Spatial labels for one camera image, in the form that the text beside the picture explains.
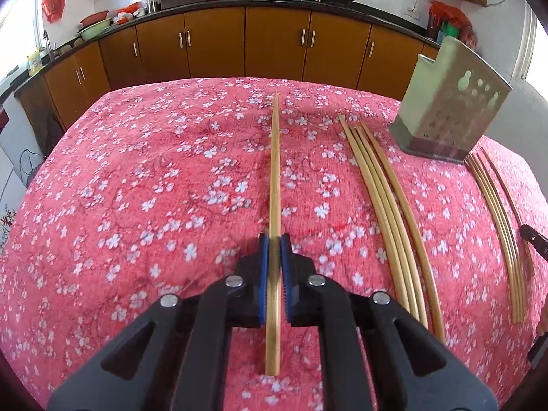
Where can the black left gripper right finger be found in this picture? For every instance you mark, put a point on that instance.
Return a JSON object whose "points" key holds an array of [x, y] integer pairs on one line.
{"points": [[374, 354]]}

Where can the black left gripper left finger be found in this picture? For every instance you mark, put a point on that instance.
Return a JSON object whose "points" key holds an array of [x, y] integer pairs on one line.
{"points": [[174, 355]]}

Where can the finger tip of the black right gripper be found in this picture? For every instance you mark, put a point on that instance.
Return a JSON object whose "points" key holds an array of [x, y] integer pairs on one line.
{"points": [[536, 239]]}

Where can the bamboo chopstick of group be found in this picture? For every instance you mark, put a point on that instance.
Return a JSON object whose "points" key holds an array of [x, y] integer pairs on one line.
{"points": [[377, 218], [398, 248], [429, 279], [400, 234]]}

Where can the brown lower kitchen cabinets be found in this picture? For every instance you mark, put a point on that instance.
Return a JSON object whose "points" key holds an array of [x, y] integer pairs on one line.
{"points": [[252, 41]]}

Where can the grey perforated utensil holder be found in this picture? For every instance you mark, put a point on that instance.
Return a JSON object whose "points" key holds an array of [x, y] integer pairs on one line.
{"points": [[449, 103]]}

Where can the pink floral tablecloth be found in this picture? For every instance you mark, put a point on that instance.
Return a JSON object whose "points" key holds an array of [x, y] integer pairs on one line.
{"points": [[161, 188]]}

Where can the red bags on counter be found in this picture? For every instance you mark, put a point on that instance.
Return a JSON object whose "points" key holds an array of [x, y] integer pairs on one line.
{"points": [[446, 20]]}

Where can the yellow detergent bottle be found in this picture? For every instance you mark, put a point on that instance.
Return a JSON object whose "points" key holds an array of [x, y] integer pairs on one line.
{"points": [[34, 63]]}

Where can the green basin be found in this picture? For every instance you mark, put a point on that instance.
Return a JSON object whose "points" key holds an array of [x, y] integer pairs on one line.
{"points": [[94, 30]]}

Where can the red basin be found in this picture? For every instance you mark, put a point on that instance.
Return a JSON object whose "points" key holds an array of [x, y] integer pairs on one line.
{"points": [[94, 18]]}

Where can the red plastic bag on wall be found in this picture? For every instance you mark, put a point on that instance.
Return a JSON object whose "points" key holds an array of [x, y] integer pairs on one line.
{"points": [[53, 10]]}

